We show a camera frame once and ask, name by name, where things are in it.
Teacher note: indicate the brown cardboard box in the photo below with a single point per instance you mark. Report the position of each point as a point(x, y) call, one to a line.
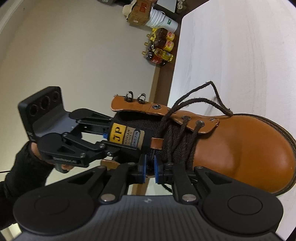
point(137, 13)

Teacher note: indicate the dark brown shoelace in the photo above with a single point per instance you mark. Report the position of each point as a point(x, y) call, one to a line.
point(188, 148)

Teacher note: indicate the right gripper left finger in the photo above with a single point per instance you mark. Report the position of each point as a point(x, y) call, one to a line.
point(121, 178)

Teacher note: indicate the white plastic bucket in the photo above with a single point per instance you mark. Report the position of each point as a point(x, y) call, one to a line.
point(158, 19)

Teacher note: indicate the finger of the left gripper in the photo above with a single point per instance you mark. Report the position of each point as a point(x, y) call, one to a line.
point(71, 150)
point(91, 122)

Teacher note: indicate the tan leather boot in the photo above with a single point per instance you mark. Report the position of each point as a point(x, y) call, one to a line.
point(246, 147)

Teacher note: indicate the person's left hand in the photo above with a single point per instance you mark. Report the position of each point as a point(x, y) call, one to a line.
point(34, 149)

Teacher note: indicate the cooking oil bottles cluster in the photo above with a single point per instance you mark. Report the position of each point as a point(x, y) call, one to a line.
point(159, 46)

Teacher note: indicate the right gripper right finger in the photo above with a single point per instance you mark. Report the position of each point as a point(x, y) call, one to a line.
point(175, 175)

